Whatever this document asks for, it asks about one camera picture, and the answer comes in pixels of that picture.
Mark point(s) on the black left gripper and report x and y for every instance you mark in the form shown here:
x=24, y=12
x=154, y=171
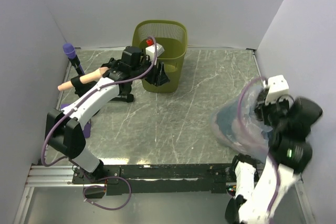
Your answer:
x=159, y=76

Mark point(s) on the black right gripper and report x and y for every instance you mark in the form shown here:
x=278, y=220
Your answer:
x=264, y=108

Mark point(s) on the translucent bag with clothes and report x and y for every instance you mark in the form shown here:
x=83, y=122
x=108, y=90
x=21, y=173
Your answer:
x=235, y=125

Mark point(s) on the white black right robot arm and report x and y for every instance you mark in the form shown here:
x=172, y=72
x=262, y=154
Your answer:
x=288, y=154

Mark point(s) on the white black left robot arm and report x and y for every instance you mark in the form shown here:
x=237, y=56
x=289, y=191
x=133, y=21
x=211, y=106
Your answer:
x=64, y=128

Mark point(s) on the olive green mesh trash bin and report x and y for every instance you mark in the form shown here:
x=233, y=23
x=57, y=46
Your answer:
x=173, y=37

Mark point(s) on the purple box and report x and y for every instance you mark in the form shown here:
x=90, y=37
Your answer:
x=87, y=128

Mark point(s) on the purple microphone on stand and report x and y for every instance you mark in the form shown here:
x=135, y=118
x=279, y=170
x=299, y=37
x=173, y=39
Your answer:
x=71, y=54

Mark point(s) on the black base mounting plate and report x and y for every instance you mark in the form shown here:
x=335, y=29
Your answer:
x=164, y=178

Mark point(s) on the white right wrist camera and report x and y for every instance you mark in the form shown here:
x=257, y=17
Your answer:
x=277, y=86

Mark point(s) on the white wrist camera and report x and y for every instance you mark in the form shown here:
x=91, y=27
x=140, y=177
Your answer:
x=150, y=49
x=277, y=86

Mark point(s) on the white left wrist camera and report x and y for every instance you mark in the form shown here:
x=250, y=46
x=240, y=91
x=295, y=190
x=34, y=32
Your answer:
x=150, y=49

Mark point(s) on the aluminium rail frame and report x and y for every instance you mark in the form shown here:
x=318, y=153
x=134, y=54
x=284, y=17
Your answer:
x=61, y=176

